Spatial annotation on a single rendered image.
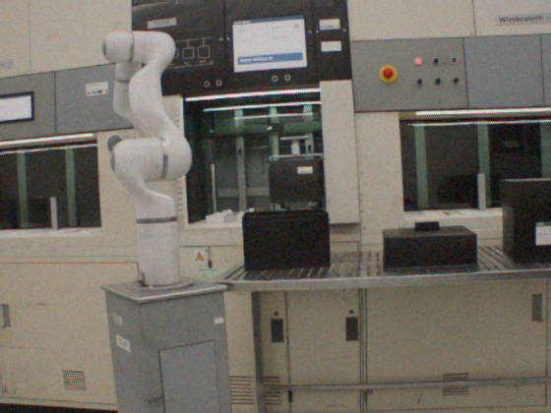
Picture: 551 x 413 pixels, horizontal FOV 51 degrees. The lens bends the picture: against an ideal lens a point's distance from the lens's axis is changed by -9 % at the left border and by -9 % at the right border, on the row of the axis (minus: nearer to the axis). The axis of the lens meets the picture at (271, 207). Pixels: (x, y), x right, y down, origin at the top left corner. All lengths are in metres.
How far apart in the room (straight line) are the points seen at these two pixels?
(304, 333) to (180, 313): 0.87
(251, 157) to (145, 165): 1.66
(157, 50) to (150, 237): 0.58
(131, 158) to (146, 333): 0.47
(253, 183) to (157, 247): 1.65
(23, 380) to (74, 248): 0.69
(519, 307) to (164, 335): 1.40
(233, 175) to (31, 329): 1.35
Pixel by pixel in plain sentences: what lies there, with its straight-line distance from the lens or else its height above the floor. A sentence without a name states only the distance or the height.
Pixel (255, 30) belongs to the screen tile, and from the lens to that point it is 2.48.
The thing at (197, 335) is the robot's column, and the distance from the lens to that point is 1.75.
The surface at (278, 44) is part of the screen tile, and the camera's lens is 2.45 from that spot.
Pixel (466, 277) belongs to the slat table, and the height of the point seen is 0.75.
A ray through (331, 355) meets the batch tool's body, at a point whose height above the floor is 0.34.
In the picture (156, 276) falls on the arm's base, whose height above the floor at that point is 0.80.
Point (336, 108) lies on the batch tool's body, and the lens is 2.34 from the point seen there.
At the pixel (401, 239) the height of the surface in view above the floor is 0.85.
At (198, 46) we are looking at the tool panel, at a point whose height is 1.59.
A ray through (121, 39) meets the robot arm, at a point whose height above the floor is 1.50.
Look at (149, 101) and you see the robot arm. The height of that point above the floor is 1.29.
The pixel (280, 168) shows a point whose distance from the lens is 2.66.
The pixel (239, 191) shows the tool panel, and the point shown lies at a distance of 3.29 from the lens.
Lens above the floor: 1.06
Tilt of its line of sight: 3 degrees down
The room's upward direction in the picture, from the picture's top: 3 degrees counter-clockwise
